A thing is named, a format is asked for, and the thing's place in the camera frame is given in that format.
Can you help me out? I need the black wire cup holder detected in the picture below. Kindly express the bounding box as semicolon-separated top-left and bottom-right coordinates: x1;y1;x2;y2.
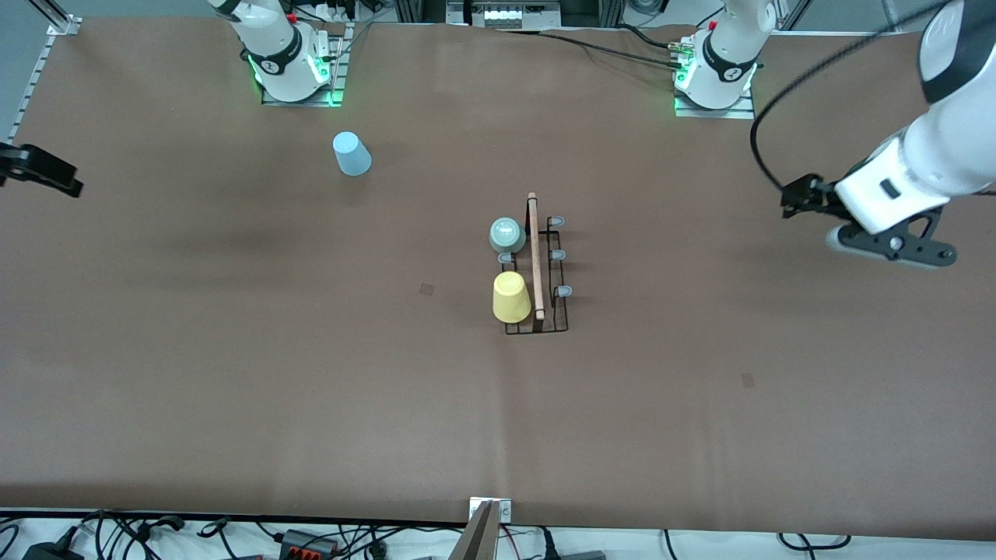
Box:
498;192;574;336

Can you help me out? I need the pale green plastic cup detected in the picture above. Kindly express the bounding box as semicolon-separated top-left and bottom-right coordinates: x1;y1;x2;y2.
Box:
489;216;527;254

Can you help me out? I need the yellow plastic cup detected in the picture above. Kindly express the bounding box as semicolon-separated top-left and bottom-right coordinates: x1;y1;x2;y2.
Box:
493;271;532;324

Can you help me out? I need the light blue plastic cup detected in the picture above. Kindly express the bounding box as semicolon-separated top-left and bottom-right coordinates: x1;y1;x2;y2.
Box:
332;131;373;177

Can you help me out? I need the brown table cover mat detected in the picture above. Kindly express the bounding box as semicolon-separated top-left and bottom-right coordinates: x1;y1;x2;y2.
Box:
0;16;996;541

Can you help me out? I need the grey electrical box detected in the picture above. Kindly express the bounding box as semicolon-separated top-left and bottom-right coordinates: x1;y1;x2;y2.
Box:
447;0;563;29

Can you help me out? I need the black power adapter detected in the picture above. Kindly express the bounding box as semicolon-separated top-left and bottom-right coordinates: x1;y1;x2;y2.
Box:
22;542;85;560

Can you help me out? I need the black orange connector box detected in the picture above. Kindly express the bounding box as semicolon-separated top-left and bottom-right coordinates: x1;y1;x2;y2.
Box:
280;529;341;558

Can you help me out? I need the black left camera bracket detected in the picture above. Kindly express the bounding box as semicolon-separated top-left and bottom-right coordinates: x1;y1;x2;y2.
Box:
836;206;958;270

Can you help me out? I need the aluminium frame strut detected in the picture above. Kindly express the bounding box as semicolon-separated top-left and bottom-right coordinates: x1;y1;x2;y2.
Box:
778;0;814;32

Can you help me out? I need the black table power cable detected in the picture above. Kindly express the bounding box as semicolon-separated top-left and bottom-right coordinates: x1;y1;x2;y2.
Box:
498;28;689;72

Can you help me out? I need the black looped floor cable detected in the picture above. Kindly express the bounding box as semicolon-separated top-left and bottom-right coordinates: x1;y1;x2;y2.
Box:
778;532;853;551

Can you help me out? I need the tapered grey brown post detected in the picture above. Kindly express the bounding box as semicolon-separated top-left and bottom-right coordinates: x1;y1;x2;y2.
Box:
450;502;500;560

